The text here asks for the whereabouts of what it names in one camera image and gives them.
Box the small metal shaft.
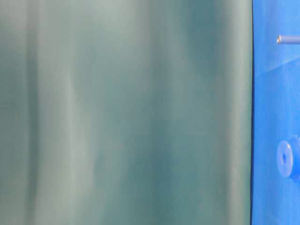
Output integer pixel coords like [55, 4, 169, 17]
[277, 35, 300, 45]

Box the small blue plastic gear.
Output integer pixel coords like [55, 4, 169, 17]
[277, 135, 300, 184]

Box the grey-green backdrop curtain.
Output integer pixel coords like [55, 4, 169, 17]
[0, 0, 252, 225]

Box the blue table mat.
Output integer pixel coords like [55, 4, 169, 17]
[251, 0, 300, 225]

